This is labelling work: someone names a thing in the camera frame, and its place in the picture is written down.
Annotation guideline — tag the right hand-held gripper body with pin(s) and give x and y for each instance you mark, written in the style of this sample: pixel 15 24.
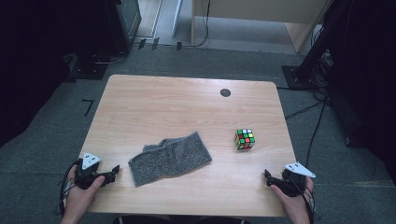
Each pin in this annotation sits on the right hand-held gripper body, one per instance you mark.
pixel 295 183

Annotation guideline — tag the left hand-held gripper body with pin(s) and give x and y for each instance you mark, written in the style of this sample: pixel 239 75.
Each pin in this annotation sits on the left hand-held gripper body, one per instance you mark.
pixel 90 161

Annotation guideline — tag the multicoloured puzzle cube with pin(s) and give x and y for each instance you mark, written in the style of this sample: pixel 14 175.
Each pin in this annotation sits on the multicoloured puzzle cube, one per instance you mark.
pixel 245 139

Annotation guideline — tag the grey fluffy cloth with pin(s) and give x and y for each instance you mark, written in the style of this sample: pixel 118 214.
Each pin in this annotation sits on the grey fluffy cloth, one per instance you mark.
pixel 171 160

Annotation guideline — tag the person's right hand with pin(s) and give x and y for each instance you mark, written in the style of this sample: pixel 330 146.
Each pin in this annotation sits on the person's right hand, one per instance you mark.
pixel 295 208

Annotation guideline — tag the person's left hand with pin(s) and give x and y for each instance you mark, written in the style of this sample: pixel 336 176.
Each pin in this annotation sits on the person's left hand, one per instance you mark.
pixel 77 200

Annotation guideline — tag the person's dark clothing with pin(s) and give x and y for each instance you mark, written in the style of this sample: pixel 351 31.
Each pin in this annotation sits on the person's dark clothing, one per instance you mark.
pixel 180 220

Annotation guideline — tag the dark round table grommet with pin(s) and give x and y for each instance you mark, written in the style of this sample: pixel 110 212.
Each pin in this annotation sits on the dark round table grommet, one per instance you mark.
pixel 225 92

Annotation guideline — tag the dark curtain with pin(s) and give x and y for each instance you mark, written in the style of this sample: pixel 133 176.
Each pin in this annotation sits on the dark curtain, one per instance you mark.
pixel 37 62
pixel 367 77

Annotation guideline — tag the black floor tape strip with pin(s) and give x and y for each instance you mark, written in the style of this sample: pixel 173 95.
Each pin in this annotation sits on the black floor tape strip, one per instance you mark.
pixel 179 46
pixel 142 43
pixel 155 44

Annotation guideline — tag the black metal stand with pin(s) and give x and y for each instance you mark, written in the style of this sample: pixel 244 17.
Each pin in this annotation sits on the black metal stand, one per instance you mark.
pixel 314 49

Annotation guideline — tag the black cabinet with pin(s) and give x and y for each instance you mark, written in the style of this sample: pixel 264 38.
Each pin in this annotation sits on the black cabinet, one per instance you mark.
pixel 124 25

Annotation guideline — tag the black stand base plate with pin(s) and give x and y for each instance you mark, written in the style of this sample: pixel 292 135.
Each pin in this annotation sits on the black stand base plate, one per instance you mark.
pixel 88 71

